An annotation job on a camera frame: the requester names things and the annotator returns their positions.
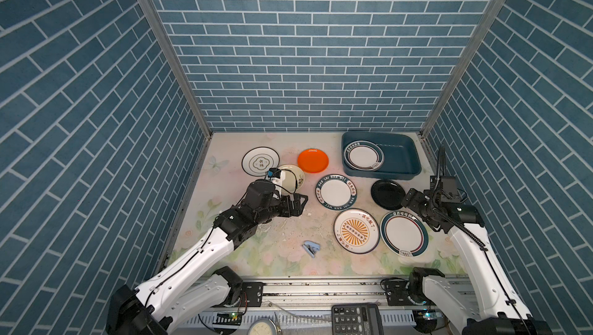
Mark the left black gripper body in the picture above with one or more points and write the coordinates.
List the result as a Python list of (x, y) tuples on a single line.
[(276, 207)]

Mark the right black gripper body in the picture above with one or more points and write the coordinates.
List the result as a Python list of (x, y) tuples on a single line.
[(426, 214)]

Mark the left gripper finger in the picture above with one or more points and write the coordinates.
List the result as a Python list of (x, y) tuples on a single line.
[(296, 211), (298, 199)]

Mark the white plate orange sunburst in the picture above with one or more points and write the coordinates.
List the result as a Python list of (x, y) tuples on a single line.
[(356, 231)]

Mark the white plate green red rim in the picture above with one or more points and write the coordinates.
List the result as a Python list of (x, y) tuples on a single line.
[(363, 155)]

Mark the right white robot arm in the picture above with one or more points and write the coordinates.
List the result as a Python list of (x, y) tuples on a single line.
[(499, 309)]

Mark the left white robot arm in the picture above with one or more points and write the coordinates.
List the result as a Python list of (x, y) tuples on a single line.
[(170, 298)]

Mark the teal plastic bin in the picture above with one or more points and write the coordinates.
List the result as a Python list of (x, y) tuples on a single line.
[(402, 161)]

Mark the small black plate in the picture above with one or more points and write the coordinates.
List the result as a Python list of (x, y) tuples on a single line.
[(388, 194)]

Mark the cream plate black brushstroke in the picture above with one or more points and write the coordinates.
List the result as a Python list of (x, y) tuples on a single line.
[(291, 178)]

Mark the small blue stapler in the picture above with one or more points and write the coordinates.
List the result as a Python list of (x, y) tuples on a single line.
[(312, 248)]

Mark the white plate hao shi rim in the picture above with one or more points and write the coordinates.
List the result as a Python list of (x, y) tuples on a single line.
[(336, 192)]

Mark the white plate green cloud motif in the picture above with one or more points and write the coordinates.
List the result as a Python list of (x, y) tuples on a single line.
[(259, 160)]

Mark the small orange plate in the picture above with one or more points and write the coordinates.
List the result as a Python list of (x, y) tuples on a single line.
[(313, 161)]

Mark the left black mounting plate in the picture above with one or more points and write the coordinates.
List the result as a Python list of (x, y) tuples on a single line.
[(251, 294)]

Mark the black mounting plate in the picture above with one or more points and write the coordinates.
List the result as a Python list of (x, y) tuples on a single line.
[(396, 292), (251, 294)]

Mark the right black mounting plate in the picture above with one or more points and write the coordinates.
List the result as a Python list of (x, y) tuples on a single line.
[(396, 292)]

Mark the black calculator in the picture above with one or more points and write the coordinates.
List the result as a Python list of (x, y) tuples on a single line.
[(356, 319)]

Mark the round white clock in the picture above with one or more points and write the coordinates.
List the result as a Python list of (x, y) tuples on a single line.
[(264, 326)]

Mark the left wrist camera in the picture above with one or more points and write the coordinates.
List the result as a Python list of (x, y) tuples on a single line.
[(274, 175)]

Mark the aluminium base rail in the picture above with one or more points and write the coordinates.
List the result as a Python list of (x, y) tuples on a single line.
[(318, 293)]

